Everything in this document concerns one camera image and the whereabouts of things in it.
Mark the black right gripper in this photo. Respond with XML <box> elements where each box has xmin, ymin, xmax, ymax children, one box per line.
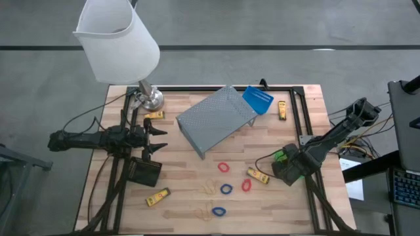
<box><xmin>271</xmin><ymin>143</ymin><xmax>321</xmax><ymax>187</ymax></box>

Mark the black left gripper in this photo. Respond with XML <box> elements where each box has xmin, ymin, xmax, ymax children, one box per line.
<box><xmin>129</xmin><ymin>117</ymin><xmax>169</xmax><ymax>162</ymax></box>

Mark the tan rubber band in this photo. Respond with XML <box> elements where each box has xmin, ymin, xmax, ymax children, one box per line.
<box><xmin>196</xmin><ymin>202</ymin><xmax>214</xmax><ymax>222</ymax></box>
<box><xmin>201</xmin><ymin>178</ymin><xmax>219</xmax><ymax>197</ymax></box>

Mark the grey desk top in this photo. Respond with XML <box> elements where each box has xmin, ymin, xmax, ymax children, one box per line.
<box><xmin>387</xmin><ymin>79</ymin><xmax>420</xmax><ymax>172</ymax></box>

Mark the green plastic basket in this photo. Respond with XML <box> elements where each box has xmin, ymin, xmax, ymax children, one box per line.
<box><xmin>273</xmin><ymin>144</ymin><xmax>306</xmax><ymax>181</ymax></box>

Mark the black plastic basket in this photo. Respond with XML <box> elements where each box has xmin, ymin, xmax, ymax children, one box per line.
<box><xmin>127</xmin><ymin>156</ymin><xmax>163</xmax><ymax>188</ymax></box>

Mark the silver lamp base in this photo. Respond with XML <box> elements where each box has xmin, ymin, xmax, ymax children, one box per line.
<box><xmin>133</xmin><ymin>79</ymin><xmax>165</xmax><ymax>112</ymax></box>

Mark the grey perforated metal shelf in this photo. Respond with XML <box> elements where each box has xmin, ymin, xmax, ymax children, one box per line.
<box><xmin>175</xmin><ymin>85</ymin><xmax>259</xmax><ymax>161</ymax></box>

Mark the white paper sheet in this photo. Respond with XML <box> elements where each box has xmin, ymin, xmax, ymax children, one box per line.
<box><xmin>339</xmin><ymin>157</ymin><xmax>366</xmax><ymax>202</ymax></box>

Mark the blue plastic basket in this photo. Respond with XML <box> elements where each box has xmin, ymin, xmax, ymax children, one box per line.
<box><xmin>241</xmin><ymin>85</ymin><xmax>275</xmax><ymax>116</ymax></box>

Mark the backlit black keyboard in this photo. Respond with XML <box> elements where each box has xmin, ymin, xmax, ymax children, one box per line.
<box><xmin>392</xmin><ymin>168</ymin><xmax>420</xmax><ymax>210</ymax></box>

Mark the grey metal cart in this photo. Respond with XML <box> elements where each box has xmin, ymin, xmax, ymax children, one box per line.
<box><xmin>0</xmin><ymin>143</ymin><xmax>54</xmax><ymax>236</ymax></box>

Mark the plastic-wrapped cord bundle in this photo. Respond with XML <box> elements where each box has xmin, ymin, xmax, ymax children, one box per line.
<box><xmin>132</xmin><ymin>91</ymin><xmax>148</xmax><ymax>109</ymax></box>

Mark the black aluminium table frame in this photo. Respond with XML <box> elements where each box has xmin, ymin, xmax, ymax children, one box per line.
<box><xmin>73</xmin><ymin>85</ymin><xmax>359</xmax><ymax>236</ymax></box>

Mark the yellow and black cable bundle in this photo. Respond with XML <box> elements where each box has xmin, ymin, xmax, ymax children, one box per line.
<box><xmin>327</xmin><ymin>102</ymin><xmax>394</xmax><ymax>160</ymax></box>

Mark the thin black cable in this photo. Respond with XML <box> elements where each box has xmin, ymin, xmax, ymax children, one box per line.
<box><xmin>61</xmin><ymin>92</ymin><xmax>131</xmax><ymax>132</ymax></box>

